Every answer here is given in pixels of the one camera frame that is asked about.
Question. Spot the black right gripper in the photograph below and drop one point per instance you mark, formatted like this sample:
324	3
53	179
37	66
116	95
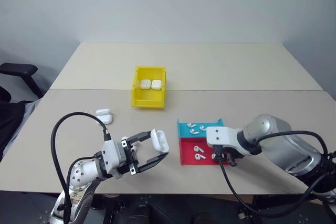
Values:
232	157

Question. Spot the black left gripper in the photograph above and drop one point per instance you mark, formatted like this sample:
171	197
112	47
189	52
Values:
128	159

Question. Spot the white earbud case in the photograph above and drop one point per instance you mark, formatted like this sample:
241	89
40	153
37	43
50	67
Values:
156	84
158	140
145	84
104	116

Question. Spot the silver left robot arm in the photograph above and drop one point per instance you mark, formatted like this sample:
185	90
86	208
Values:
81	172

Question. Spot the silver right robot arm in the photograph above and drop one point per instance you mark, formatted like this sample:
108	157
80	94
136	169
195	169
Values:
283	145

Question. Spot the yellow plastic bin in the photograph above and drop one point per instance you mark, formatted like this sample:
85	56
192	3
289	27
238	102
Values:
148	100

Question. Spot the white earbud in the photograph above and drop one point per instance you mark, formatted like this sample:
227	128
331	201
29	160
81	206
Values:
194	131
202	128
191	124
197	148
213	157
199	157

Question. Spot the red earbud tray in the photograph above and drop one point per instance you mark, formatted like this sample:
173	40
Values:
187	155

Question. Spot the blue earbud tray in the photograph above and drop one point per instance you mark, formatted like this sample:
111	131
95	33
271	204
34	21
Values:
183	129

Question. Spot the black office chair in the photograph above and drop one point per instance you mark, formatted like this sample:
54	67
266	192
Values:
18	69

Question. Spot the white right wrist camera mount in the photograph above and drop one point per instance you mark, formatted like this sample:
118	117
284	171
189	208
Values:
220	136

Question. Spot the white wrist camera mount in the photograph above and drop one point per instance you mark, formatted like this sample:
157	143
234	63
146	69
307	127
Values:
220	136
109	155

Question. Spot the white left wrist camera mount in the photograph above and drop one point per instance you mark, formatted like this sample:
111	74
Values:
109	155

